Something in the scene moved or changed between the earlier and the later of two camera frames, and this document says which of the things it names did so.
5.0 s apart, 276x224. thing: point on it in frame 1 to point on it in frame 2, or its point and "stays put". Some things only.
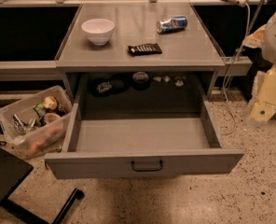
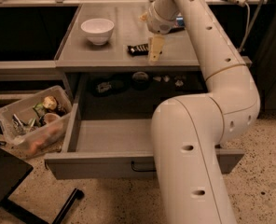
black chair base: (7, 171) stays put
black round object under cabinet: (140, 80) stays put
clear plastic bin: (36, 122) stays put
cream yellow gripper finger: (271, 92) to (158, 25)
